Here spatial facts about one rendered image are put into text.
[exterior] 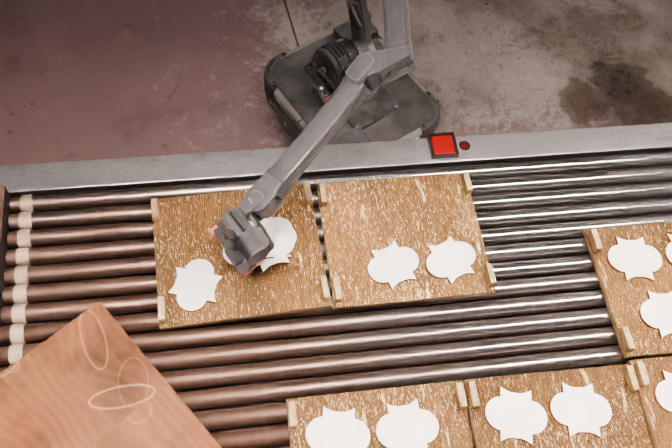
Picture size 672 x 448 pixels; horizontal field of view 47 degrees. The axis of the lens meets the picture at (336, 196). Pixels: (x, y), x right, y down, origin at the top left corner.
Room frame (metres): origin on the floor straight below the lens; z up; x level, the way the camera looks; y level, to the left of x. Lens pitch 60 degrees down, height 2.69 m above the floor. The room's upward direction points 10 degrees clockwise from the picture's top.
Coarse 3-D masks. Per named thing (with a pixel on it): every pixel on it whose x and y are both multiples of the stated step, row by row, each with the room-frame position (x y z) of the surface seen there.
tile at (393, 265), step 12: (372, 252) 0.85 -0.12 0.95; (384, 252) 0.86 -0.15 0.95; (396, 252) 0.87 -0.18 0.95; (408, 252) 0.87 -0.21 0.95; (372, 264) 0.82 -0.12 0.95; (384, 264) 0.83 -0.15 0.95; (396, 264) 0.83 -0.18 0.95; (408, 264) 0.84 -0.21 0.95; (372, 276) 0.79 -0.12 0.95; (384, 276) 0.79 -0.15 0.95; (396, 276) 0.80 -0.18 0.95; (408, 276) 0.81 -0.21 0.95
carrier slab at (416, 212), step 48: (336, 192) 1.01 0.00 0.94; (384, 192) 1.04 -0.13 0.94; (432, 192) 1.06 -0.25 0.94; (336, 240) 0.87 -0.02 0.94; (384, 240) 0.90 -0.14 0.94; (432, 240) 0.92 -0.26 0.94; (480, 240) 0.95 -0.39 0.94; (384, 288) 0.77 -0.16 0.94; (432, 288) 0.79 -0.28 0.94; (480, 288) 0.81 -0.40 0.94
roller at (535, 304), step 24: (384, 312) 0.71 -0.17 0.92; (408, 312) 0.72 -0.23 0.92; (432, 312) 0.73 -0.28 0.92; (456, 312) 0.74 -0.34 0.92; (480, 312) 0.76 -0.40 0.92; (504, 312) 0.77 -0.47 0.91; (528, 312) 0.78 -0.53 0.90; (144, 336) 0.55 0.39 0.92; (168, 336) 0.56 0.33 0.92; (192, 336) 0.57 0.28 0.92; (216, 336) 0.58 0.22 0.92; (240, 336) 0.59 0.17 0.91; (264, 336) 0.60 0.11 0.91; (288, 336) 0.61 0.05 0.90; (0, 360) 0.44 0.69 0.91
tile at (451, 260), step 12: (432, 252) 0.88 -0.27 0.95; (444, 252) 0.89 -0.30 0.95; (456, 252) 0.89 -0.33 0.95; (468, 252) 0.90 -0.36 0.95; (432, 264) 0.85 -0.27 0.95; (444, 264) 0.86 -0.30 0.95; (456, 264) 0.86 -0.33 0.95; (468, 264) 0.87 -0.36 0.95; (444, 276) 0.82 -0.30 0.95; (456, 276) 0.83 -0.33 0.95
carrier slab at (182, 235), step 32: (224, 192) 0.96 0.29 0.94; (160, 224) 0.83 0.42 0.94; (192, 224) 0.85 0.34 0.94; (160, 256) 0.75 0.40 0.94; (192, 256) 0.76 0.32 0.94; (320, 256) 0.82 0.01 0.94; (160, 288) 0.67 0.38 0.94; (224, 288) 0.69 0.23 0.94; (256, 288) 0.71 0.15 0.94; (288, 288) 0.72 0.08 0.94; (320, 288) 0.74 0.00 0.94; (192, 320) 0.60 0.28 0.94; (224, 320) 0.62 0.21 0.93
